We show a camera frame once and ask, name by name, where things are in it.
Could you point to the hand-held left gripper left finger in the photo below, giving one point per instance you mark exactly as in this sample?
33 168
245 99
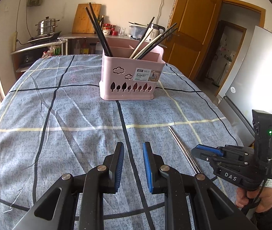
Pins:
116 170

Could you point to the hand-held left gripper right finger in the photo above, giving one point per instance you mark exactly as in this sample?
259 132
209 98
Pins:
148 170

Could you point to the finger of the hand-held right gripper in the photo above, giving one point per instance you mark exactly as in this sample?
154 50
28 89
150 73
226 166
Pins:
202 153
209 148

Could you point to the pink plastic utensil basket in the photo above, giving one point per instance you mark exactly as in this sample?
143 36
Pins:
126 76

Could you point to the person's right hand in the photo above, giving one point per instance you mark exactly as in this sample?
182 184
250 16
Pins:
267 201

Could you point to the blue plaid tablecloth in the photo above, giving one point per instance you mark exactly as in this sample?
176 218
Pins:
66 136

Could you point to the silver refrigerator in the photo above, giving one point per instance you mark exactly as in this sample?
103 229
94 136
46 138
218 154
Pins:
253 76

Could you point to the dark sauce bottle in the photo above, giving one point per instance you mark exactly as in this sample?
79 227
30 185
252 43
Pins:
92 49

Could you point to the brown wooden door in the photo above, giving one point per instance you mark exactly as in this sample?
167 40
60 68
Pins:
193 24

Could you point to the sauce bottle with yellow label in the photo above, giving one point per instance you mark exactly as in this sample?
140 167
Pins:
84 48

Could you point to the white electric kettle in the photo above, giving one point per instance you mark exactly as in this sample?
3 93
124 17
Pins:
158 30

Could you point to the clear plastic storage container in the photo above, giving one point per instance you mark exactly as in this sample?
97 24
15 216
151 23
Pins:
136 31

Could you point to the small red jar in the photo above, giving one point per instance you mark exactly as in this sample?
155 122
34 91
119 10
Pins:
113 31

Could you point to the clear drinking glass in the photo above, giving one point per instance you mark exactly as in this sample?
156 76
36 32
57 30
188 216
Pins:
122 31

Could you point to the red lidded jar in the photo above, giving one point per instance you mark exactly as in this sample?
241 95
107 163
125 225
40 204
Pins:
106 30

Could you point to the black appliance on shelf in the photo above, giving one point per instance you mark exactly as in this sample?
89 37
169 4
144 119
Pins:
26 58

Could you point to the metal corner shelf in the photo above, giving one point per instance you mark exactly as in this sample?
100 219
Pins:
30 49

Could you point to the dark oil bottle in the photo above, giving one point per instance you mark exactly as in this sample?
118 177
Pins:
102 21

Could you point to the black induction cooker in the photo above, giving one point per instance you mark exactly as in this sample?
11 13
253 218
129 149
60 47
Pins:
44 38

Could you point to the wooden cutting board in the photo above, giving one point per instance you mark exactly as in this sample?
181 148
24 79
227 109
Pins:
83 19

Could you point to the steel steamer pot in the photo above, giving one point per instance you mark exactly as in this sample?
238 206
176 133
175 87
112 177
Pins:
46 26

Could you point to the beige power strip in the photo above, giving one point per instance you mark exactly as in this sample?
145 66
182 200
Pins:
14 40

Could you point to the wooden door frame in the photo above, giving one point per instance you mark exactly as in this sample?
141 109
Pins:
243 4

